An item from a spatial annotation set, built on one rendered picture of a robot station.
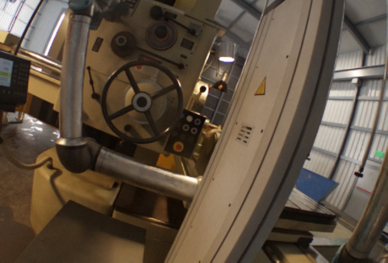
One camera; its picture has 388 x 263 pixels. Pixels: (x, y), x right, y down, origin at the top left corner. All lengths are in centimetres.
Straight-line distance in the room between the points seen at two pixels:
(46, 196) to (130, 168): 91
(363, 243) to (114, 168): 88
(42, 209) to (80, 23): 133
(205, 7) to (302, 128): 180
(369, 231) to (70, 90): 97
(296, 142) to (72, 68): 65
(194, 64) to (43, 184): 128
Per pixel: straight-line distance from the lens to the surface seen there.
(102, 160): 84
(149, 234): 149
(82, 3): 76
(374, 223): 63
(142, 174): 84
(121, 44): 114
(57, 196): 154
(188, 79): 117
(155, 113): 104
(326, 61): 39
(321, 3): 44
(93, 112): 122
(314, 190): 698
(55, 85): 165
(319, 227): 176
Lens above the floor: 135
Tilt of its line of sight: 1 degrees down
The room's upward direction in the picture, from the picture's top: 21 degrees clockwise
